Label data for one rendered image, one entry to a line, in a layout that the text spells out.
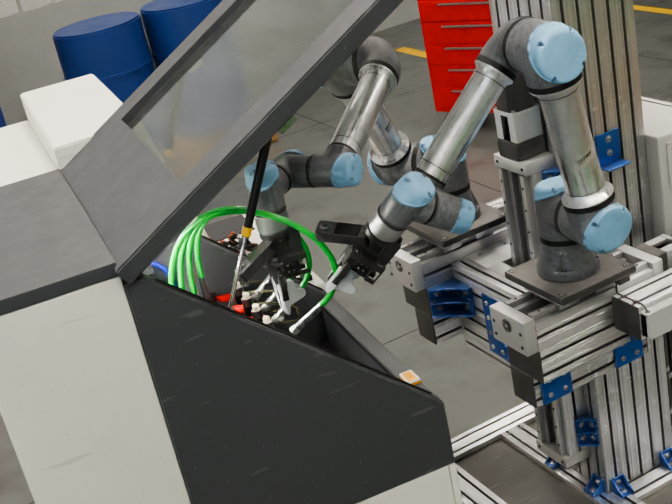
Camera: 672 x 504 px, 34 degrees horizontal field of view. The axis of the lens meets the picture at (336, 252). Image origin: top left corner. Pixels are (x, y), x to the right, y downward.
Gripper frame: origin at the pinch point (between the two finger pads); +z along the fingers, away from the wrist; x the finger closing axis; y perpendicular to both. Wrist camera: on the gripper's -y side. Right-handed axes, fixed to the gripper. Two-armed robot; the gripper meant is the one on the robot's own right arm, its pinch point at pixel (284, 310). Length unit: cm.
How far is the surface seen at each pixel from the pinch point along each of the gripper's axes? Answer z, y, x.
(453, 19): 39, 229, 368
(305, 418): 8.7, -8.9, -32.8
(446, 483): 38, 19, -33
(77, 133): -42, -29, 44
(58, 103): -42, -29, 81
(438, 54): 60, 221, 380
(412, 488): 35.6, 10.8, -32.8
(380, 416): 15.0, 7.0, -32.8
